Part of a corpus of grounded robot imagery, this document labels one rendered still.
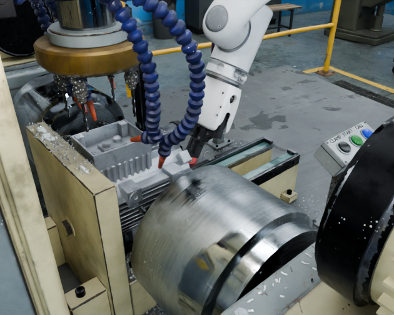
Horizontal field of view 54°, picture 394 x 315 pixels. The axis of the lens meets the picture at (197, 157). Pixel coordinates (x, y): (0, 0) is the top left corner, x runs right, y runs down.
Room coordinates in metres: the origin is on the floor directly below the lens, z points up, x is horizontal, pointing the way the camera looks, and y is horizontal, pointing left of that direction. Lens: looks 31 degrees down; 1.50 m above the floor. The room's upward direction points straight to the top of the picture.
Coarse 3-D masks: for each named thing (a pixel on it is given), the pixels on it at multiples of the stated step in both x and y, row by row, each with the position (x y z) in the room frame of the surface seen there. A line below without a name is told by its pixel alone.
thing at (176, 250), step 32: (192, 192) 0.45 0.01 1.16; (224, 192) 0.45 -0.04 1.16; (256, 192) 0.46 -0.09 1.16; (160, 224) 0.42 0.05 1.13; (192, 224) 0.40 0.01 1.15; (224, 224) 0.39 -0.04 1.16; (256, 224) 0.38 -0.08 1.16; (288, 224) 0.40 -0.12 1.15; (160, 256) 0.39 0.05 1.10; (192, 256) 0.36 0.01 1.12; (224, 256) 0.34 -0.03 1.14; (256, 256) 0.34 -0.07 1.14; (288, 256) 0.37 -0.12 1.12; (160, 288) 0.37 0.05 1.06; (192, 288) 0.33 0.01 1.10; (224, 288) 0.32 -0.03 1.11
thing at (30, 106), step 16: (32, 80) 0.93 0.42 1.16; (48, 80) 0.91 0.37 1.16; (16, 96) 0.90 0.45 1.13; (32, 96) 0.86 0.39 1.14; (48, 96) 0.83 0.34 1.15; (96, 96) 0.87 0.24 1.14; (16, 112) 0.86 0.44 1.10; (32, 112) 0.81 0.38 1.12; (48, 112) 0.79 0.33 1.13; (64, 112) 0.81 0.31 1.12; (80, 112) 0.83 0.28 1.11; (96, 112) 0.86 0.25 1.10; (112, 112) 0.89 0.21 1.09; (64, 128) 0.80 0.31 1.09; (80, 128) 0.83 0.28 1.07; (32, 160) 0.78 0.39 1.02
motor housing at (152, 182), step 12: (168, 132) 0.74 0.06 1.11; (156, 144) 0.70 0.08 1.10; (156, 156) 0.67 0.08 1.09; (168, 156) 0.68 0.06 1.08; (156, 168) 0.65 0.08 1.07; (144, 180) 0.62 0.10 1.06; (156, 180) 0.62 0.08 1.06; (168, 180) 0.63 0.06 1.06; (120, 192) 0.59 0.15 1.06; (144, 192) 0.60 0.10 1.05; (156, 192) 0.61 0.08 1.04; (120, 204) 0.56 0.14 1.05; (144, 204) 0.59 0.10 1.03; (120, 216) 0.56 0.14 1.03; (132, 216) 0.57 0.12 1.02
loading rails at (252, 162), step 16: (256, 144) 1.02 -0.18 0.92; (272, 144) 1.03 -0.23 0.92; (224, 160) 0.93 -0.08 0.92; (240, 160) 0.94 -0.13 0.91; (256, 160) 0.98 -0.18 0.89; (272, 160) 0.93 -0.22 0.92; (288, 160) 0.92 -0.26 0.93; (256, 176) 0.84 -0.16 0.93; (272, 176) 0.87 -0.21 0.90; (288, 176) 0.92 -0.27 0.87; (272, 192) 0.88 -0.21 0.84; (288, 192) 0.90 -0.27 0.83
